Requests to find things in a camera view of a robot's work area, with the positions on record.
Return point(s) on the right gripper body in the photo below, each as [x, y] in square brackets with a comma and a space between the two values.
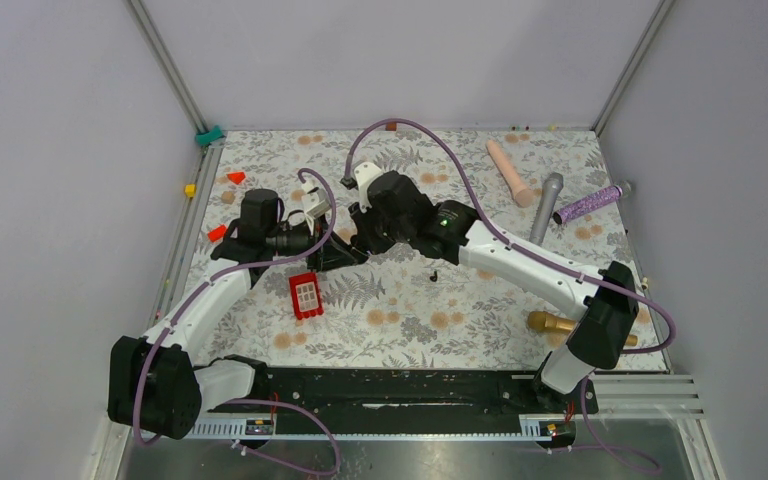
[377, 232]

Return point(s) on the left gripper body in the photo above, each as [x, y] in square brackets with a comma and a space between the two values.
[299, 238]

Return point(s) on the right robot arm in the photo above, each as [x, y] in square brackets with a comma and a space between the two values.
[595, 298]

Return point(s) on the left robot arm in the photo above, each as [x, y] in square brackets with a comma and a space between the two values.
[154, 385]

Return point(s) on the red tray with tiles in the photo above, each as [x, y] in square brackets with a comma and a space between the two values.
[306, 296]

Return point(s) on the red small block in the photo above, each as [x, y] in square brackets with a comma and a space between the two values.
[217, 234]

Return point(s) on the red wedge block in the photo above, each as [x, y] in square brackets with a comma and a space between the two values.
[236, 177]

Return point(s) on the pink microphone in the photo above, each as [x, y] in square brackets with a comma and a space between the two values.
[521, 193]

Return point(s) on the yellow cube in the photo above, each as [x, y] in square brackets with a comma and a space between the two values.
[190, 191]

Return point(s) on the teal block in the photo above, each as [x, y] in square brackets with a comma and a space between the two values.
[206, 138]

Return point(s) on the floral table mat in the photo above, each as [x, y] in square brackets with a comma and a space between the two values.
[386, 312]

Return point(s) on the silver microphone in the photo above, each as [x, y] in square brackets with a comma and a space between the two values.
[552, 186]

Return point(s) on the gold microphone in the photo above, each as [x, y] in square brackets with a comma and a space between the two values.
[554, 327]

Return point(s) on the purple glitter microphone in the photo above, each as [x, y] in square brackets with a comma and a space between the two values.
[592, 202]

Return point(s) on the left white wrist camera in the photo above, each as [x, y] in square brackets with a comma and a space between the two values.
[315, 204]

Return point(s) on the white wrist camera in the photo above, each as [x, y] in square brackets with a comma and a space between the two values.
[315, 204]
[361, 179]

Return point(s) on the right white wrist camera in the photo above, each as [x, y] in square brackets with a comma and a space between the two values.
[361, 179]

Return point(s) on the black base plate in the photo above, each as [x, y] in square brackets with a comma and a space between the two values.
[349, 400]

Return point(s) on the aluminium frame rail left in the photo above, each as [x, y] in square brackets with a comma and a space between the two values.
[156, 44]

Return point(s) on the aluminium frame rail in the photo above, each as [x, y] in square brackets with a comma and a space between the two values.
[636, 58]
[156, 44]

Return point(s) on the aluminium frame rail right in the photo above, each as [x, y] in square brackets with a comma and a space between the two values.
[636, 58]

